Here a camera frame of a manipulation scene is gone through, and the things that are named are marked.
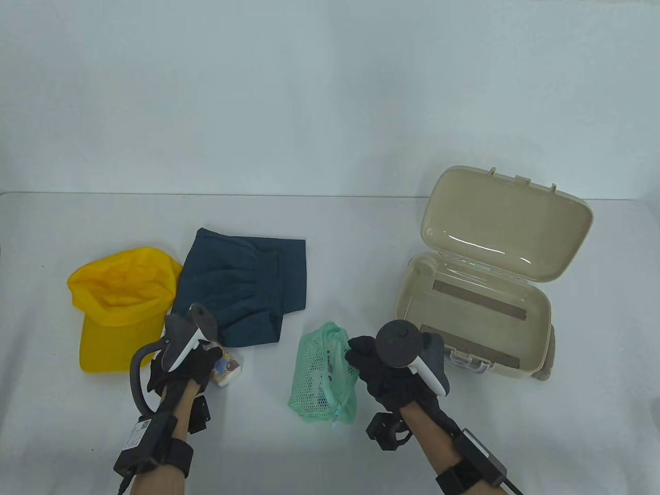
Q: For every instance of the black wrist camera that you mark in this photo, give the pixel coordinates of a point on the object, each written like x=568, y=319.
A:
x=386, y=430
x=200, y=415

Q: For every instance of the grey hand controller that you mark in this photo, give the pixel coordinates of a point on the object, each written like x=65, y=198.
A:
x=180, y=340
x=399, y=343

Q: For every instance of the green mesh pouch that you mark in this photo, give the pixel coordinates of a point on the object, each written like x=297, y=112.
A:
x=309, y=402

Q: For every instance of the grey left hand controller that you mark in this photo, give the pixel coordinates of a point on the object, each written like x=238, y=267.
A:
x=180, y=340

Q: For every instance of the black right wrist box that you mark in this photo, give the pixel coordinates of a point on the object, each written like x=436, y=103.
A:
x=482, y=456

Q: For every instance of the beige hard-shell suitcase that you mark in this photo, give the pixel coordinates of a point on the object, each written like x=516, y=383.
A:
x=505, y=221

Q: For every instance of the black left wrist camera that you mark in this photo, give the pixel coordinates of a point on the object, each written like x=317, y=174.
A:
x=200, y=415

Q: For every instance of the folded dark teal shorts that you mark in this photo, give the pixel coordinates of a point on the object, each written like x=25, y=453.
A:
x=242, y=278

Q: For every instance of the person's right hand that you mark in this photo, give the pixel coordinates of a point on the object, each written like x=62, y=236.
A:
x=384, y=384

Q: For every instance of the grey right hand controller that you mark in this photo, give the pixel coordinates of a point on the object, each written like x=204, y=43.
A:
x=399, y=343

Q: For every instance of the yellow cap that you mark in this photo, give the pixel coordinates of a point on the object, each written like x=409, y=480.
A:
x=118, y=309

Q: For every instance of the black wrist box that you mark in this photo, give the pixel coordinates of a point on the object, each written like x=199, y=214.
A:
x=144, y=443
x=482, y=456

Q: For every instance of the person's left hand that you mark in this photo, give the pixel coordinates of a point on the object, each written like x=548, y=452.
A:
x=198, y=363

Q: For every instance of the person's right forearm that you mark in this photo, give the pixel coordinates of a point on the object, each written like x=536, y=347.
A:
x=425, y=443

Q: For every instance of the black left wrist box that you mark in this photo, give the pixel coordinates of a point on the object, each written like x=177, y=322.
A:
x=144, y=443

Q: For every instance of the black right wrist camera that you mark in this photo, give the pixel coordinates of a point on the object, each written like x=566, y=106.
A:
x=386, y=430

